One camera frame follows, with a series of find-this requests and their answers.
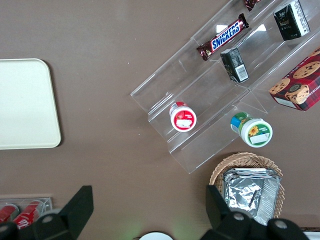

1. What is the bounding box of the clear acrylic bottle rack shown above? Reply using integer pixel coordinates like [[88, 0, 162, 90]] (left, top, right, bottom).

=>
[[0, 196, 53, 226]]

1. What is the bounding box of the red lid white jar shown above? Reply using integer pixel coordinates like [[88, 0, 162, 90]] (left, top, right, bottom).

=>
[[168, 101, 198, 133]]

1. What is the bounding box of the white snack tray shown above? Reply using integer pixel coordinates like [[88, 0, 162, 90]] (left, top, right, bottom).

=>
[[301, 226, 320, 240]]

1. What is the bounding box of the small black carton box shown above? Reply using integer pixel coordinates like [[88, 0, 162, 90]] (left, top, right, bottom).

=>
[[219, 47, 250, 84], [272, 0, 311, 42]]

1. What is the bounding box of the green label white jar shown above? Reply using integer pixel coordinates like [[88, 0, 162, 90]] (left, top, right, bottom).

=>
[[230, 111, 273, 148]]

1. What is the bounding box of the red tartan cookie box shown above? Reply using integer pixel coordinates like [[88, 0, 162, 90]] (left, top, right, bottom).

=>
[[268, 47, 320, 112]]

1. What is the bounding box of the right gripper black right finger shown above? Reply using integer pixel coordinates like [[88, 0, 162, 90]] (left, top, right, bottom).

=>
[[199, 185, 308, 240]]

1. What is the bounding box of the clear acrylic stepped shelf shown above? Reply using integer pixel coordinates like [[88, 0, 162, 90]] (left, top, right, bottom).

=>
[[129, 0, 320, 175]]

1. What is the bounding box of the wicker basket with foil packs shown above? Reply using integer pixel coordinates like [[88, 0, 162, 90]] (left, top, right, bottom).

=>
[[209, 151, 286, 221]]

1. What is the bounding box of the beige plastic tray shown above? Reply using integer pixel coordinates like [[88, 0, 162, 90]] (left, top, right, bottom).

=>
[[0, 58, 62, 150]]

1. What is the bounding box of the silver foil wrapped sandwich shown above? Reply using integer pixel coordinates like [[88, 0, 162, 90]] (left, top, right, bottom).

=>
[[224, 178, 266, 223], [224, 167, 282, 226]]

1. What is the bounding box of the brown Snickers bar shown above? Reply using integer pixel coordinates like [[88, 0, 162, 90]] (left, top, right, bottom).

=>
[[196, 13, 250, 62], [243, 0, 262, 12]]

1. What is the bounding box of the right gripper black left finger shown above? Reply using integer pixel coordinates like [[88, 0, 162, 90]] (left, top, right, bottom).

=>
[[0, 185, 94, 240]]

